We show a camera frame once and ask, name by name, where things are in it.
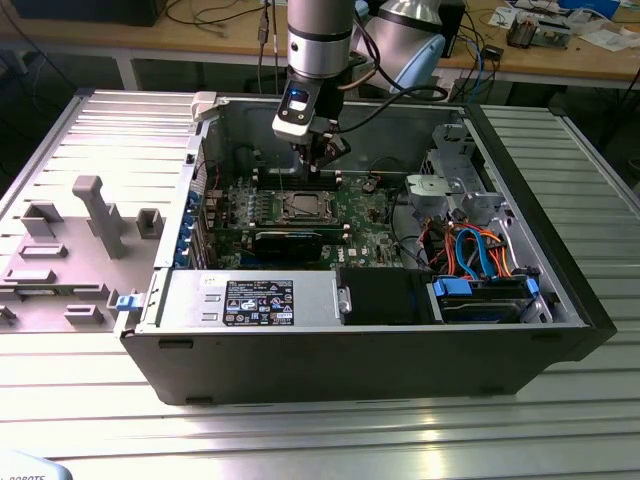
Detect metal socket cover frame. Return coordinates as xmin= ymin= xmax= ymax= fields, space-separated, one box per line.
xmin=281 ymin=190 xmax=335 ymax=222

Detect silver CPU plate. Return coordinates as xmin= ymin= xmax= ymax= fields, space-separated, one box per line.
xmin=292 ymin=197 xmax=324 ymax=218

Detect black RAM slot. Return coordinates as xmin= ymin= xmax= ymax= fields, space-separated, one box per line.
xmin=254 ymin=179 xmax=342 ymax=192
xmin=254 ymin=168 xmax=341 ymax=181
xmin=207 ymin=225 xmax=352 ymax=240

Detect CPU socket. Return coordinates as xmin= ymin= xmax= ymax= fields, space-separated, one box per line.
xmin=281 ymin=191 xmax=335 ymax=224

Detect silver metal drive cage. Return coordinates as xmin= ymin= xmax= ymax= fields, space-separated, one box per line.
xmin=404 ymin=122 xmax=504 ymax=227

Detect green motherboard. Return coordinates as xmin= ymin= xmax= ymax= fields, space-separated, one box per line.
xmin=202 ymin=172 xmax=407 ymax=271

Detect black graphics card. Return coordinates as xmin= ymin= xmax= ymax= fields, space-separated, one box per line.
xmin=252 ymin=228 xmax=325 ymax=263

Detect black tower box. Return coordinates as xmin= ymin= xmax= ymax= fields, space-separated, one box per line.
xmin=442 ymin=0 xmax=467 ymax=59

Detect wooden workbench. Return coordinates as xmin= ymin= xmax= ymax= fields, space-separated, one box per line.
xmin=0 ymin=0 xmax=640 ymax=92

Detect black plastic shroud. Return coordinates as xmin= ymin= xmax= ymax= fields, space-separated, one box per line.
xmin=335 ymin=267 xmax=437 ymax=327

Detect metal heat sink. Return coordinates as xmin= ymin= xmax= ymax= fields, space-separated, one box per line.
xmin=507 ymin=13 xmax=540 ymax=50

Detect silver power supply unit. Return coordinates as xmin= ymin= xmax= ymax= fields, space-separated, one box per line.
xmin=154 ymin=269 xmax=346 ymax=332

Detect grey electronic device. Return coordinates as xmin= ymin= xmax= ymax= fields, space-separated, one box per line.
xmin=537 ymin=19 xmax=574 ymax=49

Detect hard disk in blue carrier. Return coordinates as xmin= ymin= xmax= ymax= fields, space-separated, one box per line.
xmin=430 ymin=275 xmax=542 ymax=324

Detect black open PC case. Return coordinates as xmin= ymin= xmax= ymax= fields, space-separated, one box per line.
xmin=113 ymin=89 xmax=619 ymax=407

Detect grey parts rack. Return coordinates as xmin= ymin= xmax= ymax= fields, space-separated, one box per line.
xmin=0 ymin=174 xmax=167 ymax=335

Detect black monitor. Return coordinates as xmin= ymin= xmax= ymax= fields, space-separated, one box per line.
xmin=14 ymin=0 xmax=161 ymax=28

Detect white papers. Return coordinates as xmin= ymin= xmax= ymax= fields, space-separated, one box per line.
xmin=582 ymin=28 xmax=634 ymax=52

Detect pale blue teach pendant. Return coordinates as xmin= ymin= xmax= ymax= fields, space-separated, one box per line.
xmin=0 ymin=448 xmax=75 ymax=480

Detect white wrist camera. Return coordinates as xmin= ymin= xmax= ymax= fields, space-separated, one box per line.
xmin=271 ymin=85 xmax=321 ymax=138

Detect brown hose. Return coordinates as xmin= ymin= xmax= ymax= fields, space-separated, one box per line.
xmin=339 ymin=63 xmax=382 ymax=92

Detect thin black cable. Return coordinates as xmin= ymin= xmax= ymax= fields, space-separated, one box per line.
xmin=369 ymin=156 xmax=407 ymax=176

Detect black camera cable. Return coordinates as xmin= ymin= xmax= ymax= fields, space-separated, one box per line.
xmin=324 ymin=0 xmax=450 ymax=134

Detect long black cable loop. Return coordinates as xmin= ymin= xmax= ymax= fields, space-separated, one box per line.
xmin=390 ymin=189 xmax=436 ymax=274

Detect thin blue cable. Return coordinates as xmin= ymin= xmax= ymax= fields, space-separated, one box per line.
xmin=474 ymin=44 xmax=489 ymax=94

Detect orange wire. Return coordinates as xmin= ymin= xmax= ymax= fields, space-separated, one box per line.
xmin=442 ymin=227 xmax=459 ymax=277
xmin=487 ymin=227 xmax=519 ymax=279

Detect blue flat data cable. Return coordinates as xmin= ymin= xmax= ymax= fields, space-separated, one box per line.
xmin=453 ymin=224 xmax=497 ymax=281

